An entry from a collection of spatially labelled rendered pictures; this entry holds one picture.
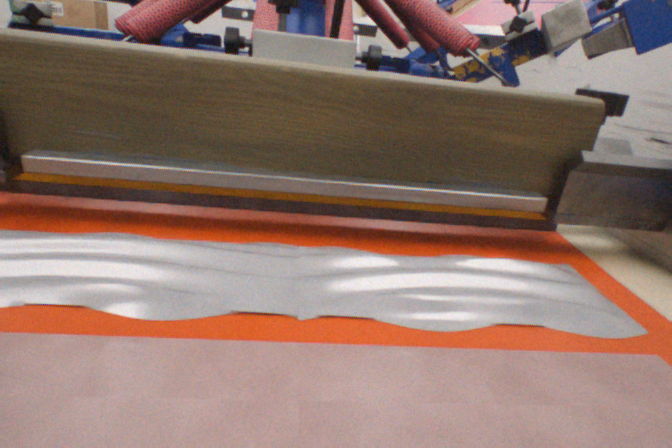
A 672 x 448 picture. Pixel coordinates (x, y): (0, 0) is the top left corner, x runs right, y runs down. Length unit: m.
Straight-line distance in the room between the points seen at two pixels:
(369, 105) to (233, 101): 0.08
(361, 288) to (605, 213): 0.19
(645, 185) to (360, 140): 0.19
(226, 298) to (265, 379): 0.05
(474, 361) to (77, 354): 0.16
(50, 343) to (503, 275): 0.22
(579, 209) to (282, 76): 0.21
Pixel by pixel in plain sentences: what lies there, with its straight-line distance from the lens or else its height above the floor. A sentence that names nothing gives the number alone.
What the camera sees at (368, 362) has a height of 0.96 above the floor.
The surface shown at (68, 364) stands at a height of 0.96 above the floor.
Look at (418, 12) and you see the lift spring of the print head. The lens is 0.92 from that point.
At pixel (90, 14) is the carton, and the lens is 4.34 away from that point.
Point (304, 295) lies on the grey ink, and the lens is 0.21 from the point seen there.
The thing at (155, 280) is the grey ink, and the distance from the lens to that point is 0.22.
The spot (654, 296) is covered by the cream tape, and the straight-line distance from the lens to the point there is 0.32.
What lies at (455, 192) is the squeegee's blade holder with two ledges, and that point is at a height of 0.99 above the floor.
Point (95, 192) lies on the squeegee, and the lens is 0.31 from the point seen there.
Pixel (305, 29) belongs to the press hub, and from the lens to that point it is 1.04.
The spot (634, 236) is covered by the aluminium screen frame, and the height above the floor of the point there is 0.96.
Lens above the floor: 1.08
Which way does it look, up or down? 20 degrees down
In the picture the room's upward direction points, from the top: 7 degrees clockwise
